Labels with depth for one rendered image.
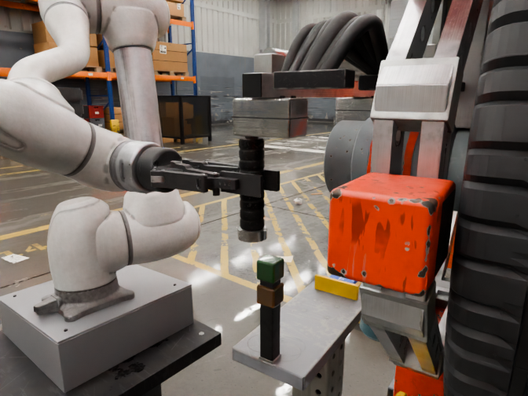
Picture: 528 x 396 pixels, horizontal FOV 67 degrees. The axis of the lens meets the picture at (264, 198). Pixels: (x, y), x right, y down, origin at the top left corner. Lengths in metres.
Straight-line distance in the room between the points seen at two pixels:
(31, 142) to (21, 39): 10.75
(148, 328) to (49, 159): 0.60
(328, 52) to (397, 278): 0.27
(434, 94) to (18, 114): 0.54
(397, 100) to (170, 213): 0.84
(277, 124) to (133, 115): 0.70
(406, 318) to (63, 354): 0.81
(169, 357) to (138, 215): 0.38
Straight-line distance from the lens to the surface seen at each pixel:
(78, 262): 1.09
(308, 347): 0.89
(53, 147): 0.69
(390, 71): 0.39
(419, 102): 0.37
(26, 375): 1.21
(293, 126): 0.51
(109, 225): 1.09
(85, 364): 1.10
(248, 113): 0.54
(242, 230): 0.58
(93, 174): 0.74
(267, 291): 0.76
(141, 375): 1.10
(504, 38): 0.34
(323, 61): 0.47
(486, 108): 0.32
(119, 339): 1.12
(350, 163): 0.62
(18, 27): 11.43
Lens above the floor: 0.95
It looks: 14 degrees down
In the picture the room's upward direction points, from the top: straight up
